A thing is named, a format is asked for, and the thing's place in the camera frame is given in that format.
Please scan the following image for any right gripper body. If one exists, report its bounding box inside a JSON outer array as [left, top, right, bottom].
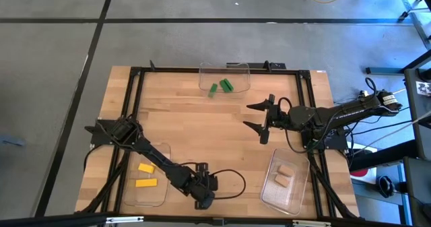
[[259, 94, 291, 145]]

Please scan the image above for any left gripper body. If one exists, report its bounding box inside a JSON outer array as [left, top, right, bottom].
[[188, 162, 219, 210]]

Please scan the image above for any natural wood block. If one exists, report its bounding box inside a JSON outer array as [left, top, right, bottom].
[[273, 174, 291, 189], [277, 164, 295, 178]]

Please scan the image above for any long yellow block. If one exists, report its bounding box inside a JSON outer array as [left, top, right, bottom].
[[135, 178, 158, 188]]

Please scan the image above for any small yellow block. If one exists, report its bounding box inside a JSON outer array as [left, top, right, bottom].
[[137, 162, 156, 174]]

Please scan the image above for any clear plastic bin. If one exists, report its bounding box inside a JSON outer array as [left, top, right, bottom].
[[198, 61, 251, 94], [123, 141, 172, 208], [260, 148, 311, 216]]

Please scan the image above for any red round object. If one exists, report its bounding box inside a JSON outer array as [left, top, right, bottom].
[[350, 168, 370, 178]]

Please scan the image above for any metal floor stand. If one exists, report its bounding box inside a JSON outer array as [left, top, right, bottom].
[[365, 0, 431, 76]]

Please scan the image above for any black headset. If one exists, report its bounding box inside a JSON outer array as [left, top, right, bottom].
[[376, 174, 395, 198]]

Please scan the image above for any black crossbar with silver brackets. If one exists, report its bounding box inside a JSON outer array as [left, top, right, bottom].
[[0, 212, 431, 227]]

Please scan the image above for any dark grey cabinet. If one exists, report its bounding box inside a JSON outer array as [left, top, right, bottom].
[[403, 48, 431, 227]]

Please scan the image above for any black white fiducial marker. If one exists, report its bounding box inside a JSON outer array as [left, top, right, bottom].
[[416, 80, 431, 97]]

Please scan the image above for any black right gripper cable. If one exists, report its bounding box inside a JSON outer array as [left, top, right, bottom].
[[276, 96, 326, 154]]

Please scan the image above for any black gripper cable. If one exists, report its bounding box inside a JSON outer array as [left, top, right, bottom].
[[276, 96, 326, 154], [174, 161, 247, 201]]

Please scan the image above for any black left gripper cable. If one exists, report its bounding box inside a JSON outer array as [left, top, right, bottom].
[[174, 161, 247, 201]]

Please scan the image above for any black aluminium table frame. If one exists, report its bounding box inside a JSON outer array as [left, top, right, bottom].
[[76, 60, 360, 220]]

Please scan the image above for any white cable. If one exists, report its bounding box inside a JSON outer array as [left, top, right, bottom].
[[350, 110, 431, 156]]

